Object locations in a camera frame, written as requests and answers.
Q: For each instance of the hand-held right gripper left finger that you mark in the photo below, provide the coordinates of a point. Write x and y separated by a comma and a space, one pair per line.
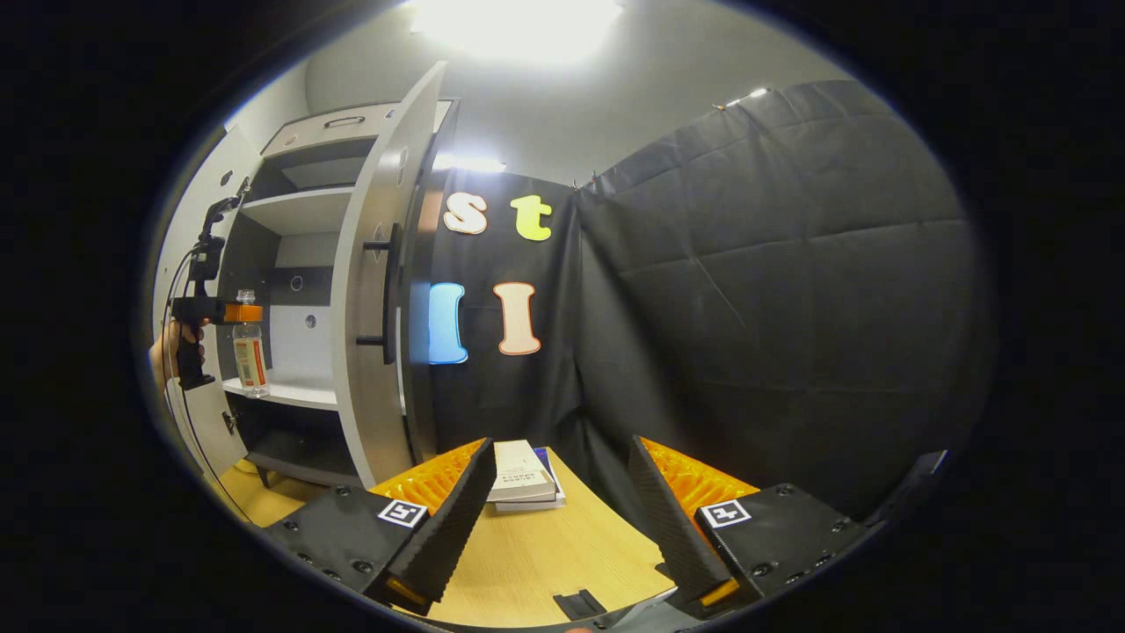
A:
448, 519

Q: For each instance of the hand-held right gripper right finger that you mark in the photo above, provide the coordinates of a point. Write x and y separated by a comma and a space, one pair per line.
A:
672, 519

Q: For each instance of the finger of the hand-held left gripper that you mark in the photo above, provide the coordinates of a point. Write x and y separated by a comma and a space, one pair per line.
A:
243, 313

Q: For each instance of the clear plastic bottle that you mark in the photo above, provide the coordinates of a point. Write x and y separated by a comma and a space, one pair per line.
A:
250, 352

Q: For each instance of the grey cabinet door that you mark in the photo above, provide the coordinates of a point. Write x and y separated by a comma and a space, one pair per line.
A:
369, 308
189, 229

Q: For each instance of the grey cabinet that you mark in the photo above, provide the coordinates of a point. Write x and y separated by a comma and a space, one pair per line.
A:
299, 264

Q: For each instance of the grey cabinet drawer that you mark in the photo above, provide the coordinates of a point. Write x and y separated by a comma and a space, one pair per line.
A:
352, 132

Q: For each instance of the blue cover book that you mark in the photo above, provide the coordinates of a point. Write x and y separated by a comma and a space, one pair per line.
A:
554, 479

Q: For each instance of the black backdrop cloth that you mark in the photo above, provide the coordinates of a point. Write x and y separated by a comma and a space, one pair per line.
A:
773, 290

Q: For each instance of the small ceiling light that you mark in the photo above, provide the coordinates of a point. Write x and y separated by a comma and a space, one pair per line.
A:
470, 163
747, 95

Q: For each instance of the large ceiling light panel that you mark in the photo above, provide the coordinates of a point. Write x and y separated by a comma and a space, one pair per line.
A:
518, 26

